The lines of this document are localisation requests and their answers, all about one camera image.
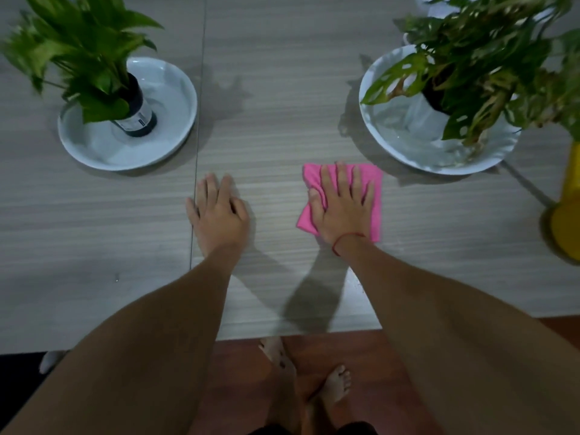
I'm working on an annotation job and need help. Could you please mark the person's left hand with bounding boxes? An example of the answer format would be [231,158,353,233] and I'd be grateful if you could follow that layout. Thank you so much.
[186,173,250,258]

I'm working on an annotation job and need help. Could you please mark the person's right hand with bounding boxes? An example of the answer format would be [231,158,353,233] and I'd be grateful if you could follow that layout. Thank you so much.
[308,162,376,248]

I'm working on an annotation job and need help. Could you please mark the pink cleaning cloth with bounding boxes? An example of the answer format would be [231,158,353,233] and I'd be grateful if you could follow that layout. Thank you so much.
[296,163,384,243]

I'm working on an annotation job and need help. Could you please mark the person's left forearm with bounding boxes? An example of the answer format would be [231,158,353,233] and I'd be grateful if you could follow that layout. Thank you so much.
[0,242,245,435]

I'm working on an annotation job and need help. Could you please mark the person's right forearm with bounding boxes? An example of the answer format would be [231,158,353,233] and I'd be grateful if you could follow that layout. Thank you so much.
[335,234,580,435]

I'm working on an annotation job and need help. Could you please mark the deep white bowl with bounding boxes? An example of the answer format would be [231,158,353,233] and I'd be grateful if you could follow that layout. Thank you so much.
[358,43,522,176]

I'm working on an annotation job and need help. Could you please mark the white plastic plant pot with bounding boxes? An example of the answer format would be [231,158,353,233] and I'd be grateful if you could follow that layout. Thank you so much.
[393,89,459,151]

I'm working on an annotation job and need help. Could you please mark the shallow white plate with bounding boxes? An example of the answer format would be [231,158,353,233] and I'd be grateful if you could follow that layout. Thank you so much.
[57,57,198,172]

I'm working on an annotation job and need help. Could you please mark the dark labelled bottle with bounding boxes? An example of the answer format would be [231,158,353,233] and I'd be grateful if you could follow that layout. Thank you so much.
[110,72,158,138]

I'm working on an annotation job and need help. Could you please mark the green holed-leaf plant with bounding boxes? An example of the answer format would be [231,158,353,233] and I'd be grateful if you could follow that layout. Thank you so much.
[361,0,580,148]

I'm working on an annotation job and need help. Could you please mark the person's left leg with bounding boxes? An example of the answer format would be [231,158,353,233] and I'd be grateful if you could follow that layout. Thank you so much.
[259,337,303,435]

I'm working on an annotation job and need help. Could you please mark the person's leg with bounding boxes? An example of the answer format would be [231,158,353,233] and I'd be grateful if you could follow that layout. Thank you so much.
[259,337,303,435]
[301,364,353,435]

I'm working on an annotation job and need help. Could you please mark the person's right leg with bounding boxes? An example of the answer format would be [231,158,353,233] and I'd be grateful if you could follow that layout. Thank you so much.
[301,364,353,435]

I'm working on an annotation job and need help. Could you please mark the green broad-leaf plant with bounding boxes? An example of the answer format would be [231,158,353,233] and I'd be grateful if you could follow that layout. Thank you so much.
[0,0,164,124]

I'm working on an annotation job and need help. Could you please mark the round white pot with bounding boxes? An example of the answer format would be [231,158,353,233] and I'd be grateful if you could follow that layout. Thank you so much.
[413,0,488,20]

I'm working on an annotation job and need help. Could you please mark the yellow vase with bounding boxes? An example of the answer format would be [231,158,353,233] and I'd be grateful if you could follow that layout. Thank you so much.
[550,140,580,262]

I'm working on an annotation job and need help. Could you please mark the white table foot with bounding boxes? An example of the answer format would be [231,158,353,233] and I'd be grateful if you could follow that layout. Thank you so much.
[38,350,69,375]

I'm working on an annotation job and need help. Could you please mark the black shorts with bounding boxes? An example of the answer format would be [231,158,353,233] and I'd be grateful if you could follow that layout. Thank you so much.
[248,420,378,435]

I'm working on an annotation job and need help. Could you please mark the red string bracelet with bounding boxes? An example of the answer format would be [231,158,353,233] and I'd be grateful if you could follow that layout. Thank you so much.
[332,232,367,258]

